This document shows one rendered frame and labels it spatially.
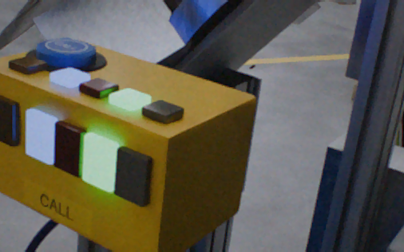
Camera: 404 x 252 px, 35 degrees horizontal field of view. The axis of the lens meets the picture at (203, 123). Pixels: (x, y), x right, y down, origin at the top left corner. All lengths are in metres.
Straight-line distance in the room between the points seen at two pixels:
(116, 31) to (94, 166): 0.44
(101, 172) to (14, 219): 1.94
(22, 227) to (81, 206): 1.86
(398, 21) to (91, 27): 0.37
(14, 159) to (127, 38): 0.39
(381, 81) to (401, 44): 0.05
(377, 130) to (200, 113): 0.48
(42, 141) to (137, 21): 0.43
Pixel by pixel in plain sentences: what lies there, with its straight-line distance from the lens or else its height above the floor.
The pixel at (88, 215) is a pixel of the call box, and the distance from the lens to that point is 0.40.
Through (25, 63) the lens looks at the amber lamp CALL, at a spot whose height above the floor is 1.08.
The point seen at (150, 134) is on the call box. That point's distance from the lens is 0.34.
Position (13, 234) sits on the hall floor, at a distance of 2.23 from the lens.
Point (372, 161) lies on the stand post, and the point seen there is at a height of 0.88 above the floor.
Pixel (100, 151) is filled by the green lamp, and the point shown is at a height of 1.05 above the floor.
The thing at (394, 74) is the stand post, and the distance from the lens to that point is 0.81.
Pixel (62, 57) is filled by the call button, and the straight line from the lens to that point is 0.42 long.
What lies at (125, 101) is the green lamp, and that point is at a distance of 0.36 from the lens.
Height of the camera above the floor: 1.21
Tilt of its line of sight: 22 degrees down
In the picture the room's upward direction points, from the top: 7 degrees clockwise
